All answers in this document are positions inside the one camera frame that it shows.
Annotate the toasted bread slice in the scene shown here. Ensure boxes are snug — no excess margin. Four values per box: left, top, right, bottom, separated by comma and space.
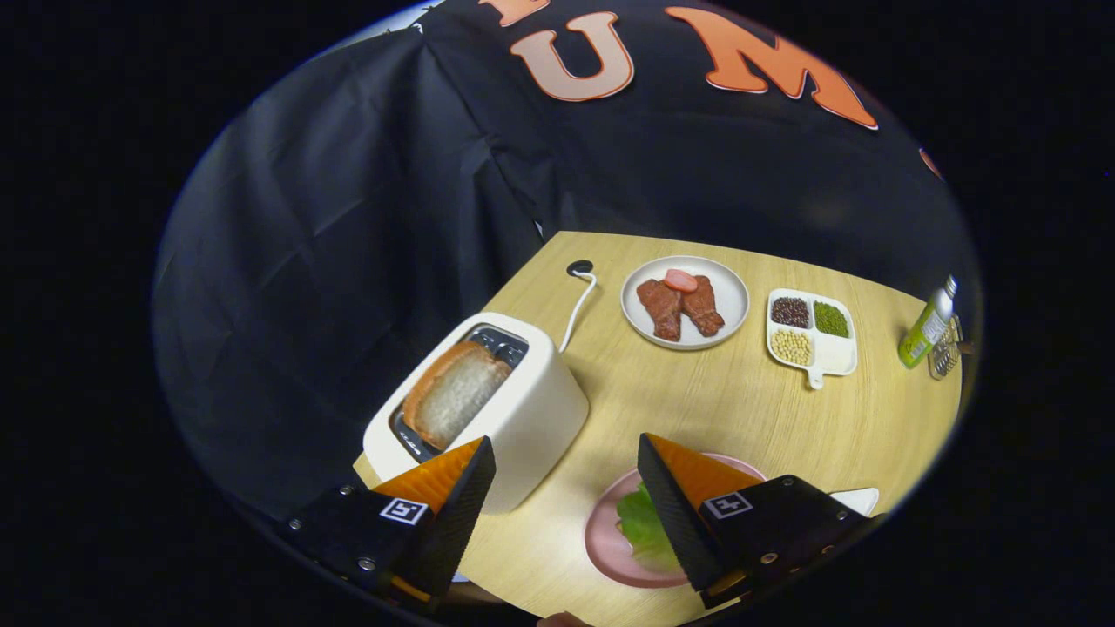
402, 340, 514, 451

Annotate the round white meat plate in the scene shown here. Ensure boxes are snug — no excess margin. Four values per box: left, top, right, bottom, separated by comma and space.
620, 255, 751, 351

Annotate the pile of yellow soybeans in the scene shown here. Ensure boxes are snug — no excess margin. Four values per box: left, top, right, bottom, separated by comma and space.
771, 329, 813, 367

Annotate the metal wire utensil holder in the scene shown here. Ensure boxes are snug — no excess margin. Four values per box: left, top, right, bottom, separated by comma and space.
928, 315, 964, 381

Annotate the green lettuce leaf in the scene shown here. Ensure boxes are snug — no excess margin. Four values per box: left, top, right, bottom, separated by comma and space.
617, 482, 685, 571

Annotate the cream white toaster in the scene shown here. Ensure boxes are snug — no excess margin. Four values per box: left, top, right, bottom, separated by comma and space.
362, 312, 591, 515

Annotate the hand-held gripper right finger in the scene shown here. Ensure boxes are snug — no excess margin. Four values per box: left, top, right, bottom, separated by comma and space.
636, 433, 881, 610

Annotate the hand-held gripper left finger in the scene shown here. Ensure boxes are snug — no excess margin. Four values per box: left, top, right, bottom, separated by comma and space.
279, 435, 497, 615

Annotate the brown meat piece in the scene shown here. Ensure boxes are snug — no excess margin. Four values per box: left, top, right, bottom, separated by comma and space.
636, 279, 683, 342
681, 275, 726, 338

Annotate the white divided bean dish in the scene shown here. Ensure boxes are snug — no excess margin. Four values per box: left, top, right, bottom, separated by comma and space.
766, 288, 859, 390

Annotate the green label metal bottle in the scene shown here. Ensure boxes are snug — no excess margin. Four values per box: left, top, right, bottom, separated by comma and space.
898, 275, 959, 370

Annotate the white toaster cable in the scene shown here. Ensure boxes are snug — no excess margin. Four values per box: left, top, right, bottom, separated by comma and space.
557, 270, 598, 354

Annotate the white square plate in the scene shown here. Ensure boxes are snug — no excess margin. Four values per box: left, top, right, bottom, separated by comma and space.
828, 487, 881, 518

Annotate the pink round plate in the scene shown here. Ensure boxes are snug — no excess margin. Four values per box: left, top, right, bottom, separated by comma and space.
585, 453, 767, 590

